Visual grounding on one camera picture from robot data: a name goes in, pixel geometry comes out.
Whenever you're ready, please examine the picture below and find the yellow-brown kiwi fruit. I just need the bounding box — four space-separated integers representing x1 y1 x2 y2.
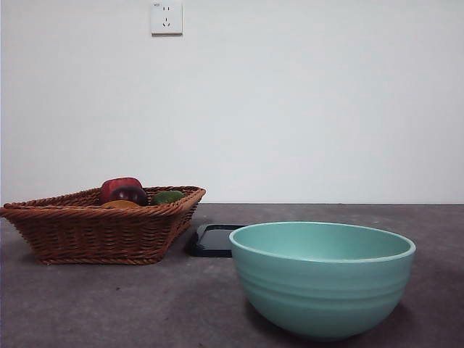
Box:
101 199 141 209

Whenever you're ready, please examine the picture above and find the teal ribbed bowl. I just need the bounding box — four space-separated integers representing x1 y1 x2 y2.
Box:
228 220 417 341

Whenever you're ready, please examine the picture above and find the green avocado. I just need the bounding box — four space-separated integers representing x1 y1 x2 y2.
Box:
150 190 186 206

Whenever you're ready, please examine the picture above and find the dark green rectangular tray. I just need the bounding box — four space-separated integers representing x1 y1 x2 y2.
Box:
185 223 251 259

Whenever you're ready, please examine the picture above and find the dark red plum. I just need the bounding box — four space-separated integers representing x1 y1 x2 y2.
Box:
108 185 149 207

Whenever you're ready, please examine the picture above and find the bright red apple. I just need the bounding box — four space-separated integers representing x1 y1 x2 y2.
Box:
99 176 143 206

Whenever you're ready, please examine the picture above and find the brown wicker basket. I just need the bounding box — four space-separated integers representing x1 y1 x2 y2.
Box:
0 185 207 265

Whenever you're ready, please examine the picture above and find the white wall socket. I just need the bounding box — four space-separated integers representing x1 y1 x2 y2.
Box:
150 1 183 37

